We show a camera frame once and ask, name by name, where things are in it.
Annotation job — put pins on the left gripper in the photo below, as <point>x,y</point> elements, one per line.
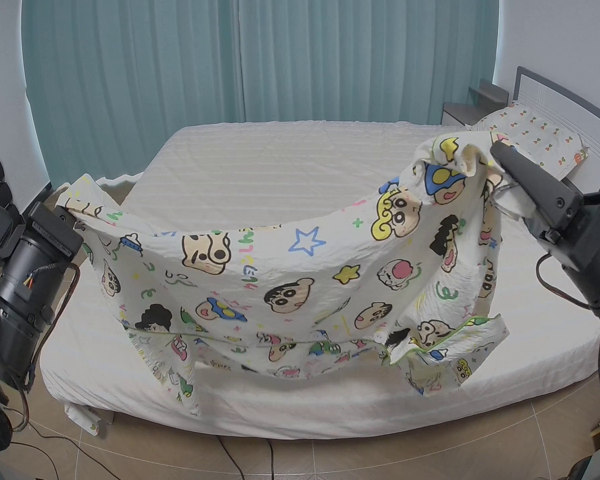
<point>40,258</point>

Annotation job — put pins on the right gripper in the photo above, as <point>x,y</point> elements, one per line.
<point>595,228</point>

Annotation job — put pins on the white printed pyjama top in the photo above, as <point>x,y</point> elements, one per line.
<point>290,288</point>

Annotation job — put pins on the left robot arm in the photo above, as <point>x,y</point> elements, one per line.
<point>15,348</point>

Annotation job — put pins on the white printed pillow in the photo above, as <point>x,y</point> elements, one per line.
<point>540,133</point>

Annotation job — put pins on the grey white bedside table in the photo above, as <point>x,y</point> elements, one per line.
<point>472,110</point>

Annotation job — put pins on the blue-green curtain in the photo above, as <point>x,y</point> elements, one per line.
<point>180,58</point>

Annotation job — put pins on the bed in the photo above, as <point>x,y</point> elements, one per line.
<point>280,178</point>

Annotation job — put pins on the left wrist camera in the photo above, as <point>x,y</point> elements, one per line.
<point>0,233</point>

